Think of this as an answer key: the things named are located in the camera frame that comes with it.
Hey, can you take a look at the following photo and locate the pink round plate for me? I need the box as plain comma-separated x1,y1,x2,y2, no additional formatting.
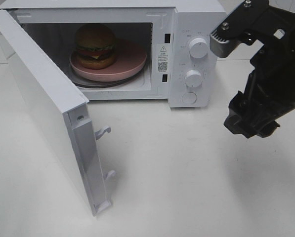
70,39,147,82

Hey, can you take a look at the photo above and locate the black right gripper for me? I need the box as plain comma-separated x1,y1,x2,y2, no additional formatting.
224,6,295,138

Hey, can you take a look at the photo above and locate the lower white round knob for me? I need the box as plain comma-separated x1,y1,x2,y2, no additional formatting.
185,70,203,88

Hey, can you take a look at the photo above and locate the burger with lettuce and tomato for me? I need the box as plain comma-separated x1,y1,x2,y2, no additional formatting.
75,23,117,70

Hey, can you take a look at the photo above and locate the upper white round knob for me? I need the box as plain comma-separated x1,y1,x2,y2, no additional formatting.
188,37,209,59

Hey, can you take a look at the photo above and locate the round white door button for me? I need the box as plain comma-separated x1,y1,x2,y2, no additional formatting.
181,92,197,105

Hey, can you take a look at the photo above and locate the white microwave oven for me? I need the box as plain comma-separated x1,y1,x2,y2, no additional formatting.
0,0,226,108

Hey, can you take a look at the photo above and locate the white microwave door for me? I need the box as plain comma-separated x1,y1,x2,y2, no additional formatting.
0,10,115,215

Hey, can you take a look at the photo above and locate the white round knob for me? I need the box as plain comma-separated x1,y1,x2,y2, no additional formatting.
185,70,203,88
188,37,209,59

